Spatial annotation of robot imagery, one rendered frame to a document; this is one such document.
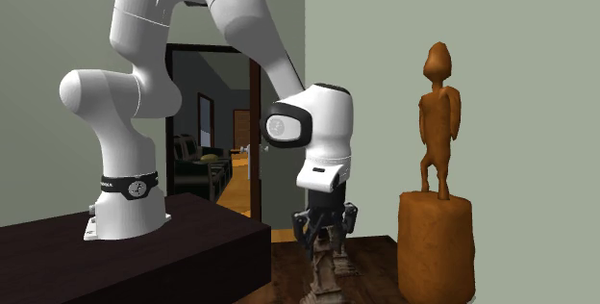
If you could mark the dark robot stand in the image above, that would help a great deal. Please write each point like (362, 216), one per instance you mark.
(140, 265)

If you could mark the brown wooden door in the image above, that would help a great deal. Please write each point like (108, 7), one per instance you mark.
(242, 129)

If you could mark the dark brown tower figurine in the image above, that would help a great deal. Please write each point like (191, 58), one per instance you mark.
(324, 275)

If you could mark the orange-brown figure statue on pedestal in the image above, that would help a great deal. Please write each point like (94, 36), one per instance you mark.
(436, 246)

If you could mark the dark framed window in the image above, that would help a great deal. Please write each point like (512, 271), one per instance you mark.
(205, 120)

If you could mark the black sofa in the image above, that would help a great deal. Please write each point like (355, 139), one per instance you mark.
(192, 171)

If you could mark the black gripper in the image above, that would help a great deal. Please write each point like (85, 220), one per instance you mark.
(326, 201)

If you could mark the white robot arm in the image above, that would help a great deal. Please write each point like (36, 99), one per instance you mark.
(136, 209)

